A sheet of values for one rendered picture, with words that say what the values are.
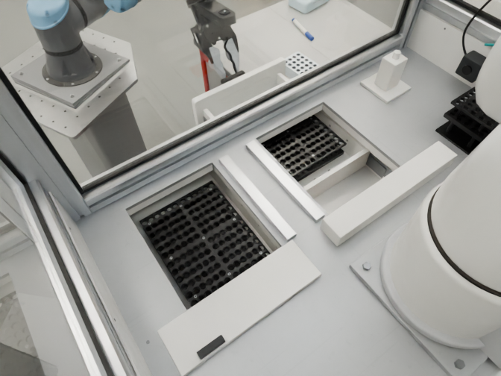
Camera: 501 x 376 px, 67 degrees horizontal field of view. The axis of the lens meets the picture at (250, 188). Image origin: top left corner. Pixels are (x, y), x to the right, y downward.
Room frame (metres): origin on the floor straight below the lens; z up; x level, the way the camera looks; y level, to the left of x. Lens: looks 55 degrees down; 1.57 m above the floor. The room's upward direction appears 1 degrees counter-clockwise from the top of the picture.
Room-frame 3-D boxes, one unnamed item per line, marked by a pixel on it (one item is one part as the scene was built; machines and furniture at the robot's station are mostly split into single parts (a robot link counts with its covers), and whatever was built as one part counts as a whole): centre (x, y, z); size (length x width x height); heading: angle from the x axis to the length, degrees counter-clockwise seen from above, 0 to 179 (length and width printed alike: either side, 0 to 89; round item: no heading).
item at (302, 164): (0.63, -0.09, 0.87); 0.22 x 0.18 x 0.06; 34
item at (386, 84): (0.73, -0.34, 1.00); 0.09 x 0.08 x 0.10; 34
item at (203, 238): (0.35, 0.10, 0.87); 0.22 x 0.18 x 0.06; 34
